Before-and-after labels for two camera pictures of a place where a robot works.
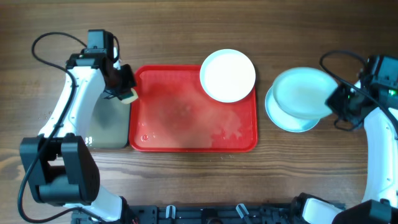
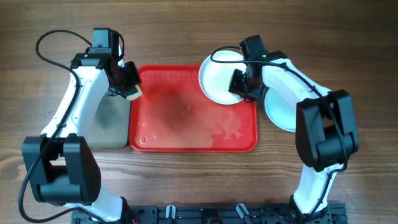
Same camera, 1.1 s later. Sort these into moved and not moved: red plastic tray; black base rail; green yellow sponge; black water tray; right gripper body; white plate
Moved: right gripper body; green yellow sponge
Not moved: red plastic tray; white plate; black base rail; black water tray
